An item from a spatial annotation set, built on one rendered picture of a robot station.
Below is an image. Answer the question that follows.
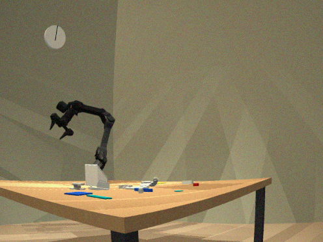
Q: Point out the blue flat plate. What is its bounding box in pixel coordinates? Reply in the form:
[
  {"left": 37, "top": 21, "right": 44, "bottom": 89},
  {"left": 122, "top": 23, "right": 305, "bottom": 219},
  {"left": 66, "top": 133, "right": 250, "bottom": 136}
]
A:
[{"left": 65, "top": 191, "right": 92, "bottom": 196}]

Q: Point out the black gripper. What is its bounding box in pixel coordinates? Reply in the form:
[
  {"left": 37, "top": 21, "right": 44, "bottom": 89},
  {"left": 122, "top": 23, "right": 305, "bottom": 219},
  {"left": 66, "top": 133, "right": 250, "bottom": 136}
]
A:
[{"left": 49, "top": 113, "right": 74, "bottom": 139}]

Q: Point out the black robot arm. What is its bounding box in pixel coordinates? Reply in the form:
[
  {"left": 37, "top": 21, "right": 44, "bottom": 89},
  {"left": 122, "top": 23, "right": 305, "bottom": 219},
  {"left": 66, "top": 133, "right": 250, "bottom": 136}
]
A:
[{"left": 56, "top": 100, "right": 115, "bottom": 170}]

